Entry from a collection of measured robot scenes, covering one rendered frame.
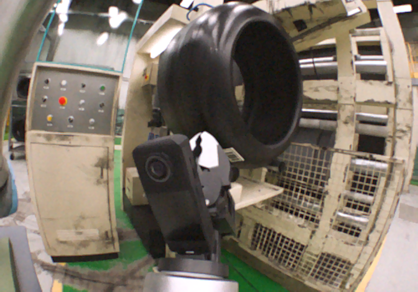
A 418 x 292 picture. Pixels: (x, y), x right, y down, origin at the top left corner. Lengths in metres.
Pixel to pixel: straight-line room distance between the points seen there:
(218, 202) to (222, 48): 0.34
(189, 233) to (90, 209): 1.04
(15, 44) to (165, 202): 0.28
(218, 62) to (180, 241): 0.36
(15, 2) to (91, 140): 0.88
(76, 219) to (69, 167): 0.33
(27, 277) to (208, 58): 0.74
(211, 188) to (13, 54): 0.32
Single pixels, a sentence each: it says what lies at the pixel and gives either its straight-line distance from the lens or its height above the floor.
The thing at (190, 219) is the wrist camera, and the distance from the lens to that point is 0.15.
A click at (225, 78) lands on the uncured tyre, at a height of 1.14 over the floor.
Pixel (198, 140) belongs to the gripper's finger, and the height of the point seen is 1.00.
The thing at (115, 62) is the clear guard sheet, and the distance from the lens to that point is 1.11.
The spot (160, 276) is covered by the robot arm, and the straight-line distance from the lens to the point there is 0.16.
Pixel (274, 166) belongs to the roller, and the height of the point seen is 0.90.
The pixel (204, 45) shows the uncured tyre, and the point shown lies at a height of 1.21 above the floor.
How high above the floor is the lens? 1.02
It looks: 3 degrees down
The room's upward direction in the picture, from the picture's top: 7 degrees clockwise
